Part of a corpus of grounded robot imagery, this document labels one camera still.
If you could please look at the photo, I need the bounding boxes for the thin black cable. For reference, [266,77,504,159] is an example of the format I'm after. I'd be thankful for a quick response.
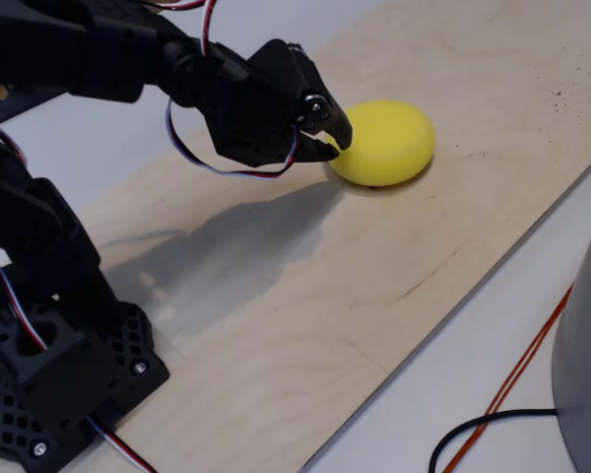
[428,408,558,473]

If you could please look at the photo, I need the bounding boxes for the yellow round foam sponge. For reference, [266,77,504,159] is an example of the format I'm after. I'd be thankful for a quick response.
[327,99,436,187]

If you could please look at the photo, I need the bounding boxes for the light plywood board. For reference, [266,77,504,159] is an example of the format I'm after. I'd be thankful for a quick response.
[76,0,591,473]

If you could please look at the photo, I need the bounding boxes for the thin orange wire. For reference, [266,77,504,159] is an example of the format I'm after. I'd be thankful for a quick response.
[450,288,576,473]
[441,283,574,473]

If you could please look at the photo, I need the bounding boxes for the black clamp stand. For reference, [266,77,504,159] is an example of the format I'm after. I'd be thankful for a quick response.
[0,86,69,124]

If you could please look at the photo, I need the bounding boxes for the black lattice robot base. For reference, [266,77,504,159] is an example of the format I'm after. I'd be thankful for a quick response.
[0,273,171,473]

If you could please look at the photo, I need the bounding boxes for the red white black arm cable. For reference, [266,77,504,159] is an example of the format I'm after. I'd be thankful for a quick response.
[0,122,50,354]

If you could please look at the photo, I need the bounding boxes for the grey round lamp shade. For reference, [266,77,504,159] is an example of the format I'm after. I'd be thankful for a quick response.
[550,189,591,473]

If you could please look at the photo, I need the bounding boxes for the red white black base cable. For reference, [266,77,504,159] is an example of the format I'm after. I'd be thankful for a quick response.
[86,416,158,473]

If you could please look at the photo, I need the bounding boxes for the red white black gripper cable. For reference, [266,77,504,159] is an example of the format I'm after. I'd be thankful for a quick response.
[164,0,301,181]

